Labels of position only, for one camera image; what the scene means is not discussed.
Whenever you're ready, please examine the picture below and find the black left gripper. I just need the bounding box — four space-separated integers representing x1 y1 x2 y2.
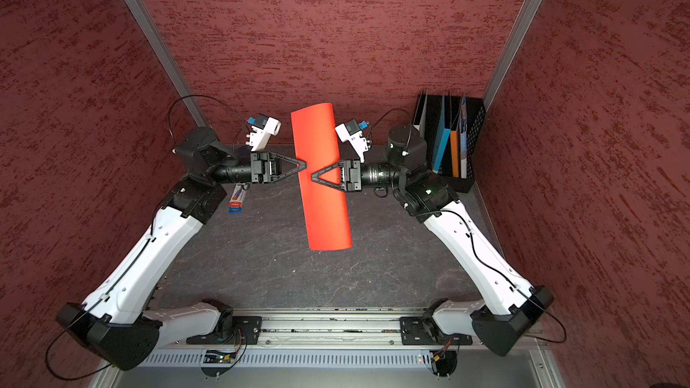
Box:
208 150 307 185

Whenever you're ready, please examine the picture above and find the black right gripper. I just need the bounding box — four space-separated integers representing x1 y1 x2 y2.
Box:
315 155 408 190

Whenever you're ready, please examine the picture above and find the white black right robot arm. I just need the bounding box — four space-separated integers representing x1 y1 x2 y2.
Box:
311 120 553 357

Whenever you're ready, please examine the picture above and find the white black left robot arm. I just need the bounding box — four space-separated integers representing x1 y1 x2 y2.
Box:
57 127 307 371

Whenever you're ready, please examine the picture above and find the white pencil box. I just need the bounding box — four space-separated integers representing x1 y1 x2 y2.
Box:
227 183 251 214

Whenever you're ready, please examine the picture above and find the white book in organizer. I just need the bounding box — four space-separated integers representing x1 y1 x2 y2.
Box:
413 90 428 136

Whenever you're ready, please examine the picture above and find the orange folder in organizer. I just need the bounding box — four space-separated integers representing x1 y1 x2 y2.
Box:
449 117 460 178

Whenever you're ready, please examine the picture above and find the black mesh file organizer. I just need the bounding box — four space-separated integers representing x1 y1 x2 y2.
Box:
413 91 486 193

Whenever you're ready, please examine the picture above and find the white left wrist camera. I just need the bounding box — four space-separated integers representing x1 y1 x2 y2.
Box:
246 114 281 152

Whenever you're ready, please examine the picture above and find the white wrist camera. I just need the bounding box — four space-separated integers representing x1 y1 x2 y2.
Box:
246 114 281 152
334 120 371 163

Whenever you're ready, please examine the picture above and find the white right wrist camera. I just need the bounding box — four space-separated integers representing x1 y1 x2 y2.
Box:
334 120 371 163

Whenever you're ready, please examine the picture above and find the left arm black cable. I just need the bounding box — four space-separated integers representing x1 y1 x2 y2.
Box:
44 94 254 382

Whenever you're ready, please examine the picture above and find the left aluminium corner post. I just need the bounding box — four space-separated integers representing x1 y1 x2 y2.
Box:
124 0 210 126

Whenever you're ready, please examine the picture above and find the aluminium corner post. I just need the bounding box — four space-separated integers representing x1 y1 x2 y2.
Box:
483 0 543 111
124 0 210 126

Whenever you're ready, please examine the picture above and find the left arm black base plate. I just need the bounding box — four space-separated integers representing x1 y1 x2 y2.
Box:
186 315 263 347

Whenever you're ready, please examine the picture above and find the aluminium front rail frame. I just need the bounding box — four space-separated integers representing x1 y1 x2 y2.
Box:
91 308 564 387

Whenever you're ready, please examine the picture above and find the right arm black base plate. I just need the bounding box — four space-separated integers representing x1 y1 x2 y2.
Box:
399 316 473 348

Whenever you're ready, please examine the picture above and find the right aluminium corner post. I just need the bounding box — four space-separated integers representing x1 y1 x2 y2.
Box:
483 0 543 111

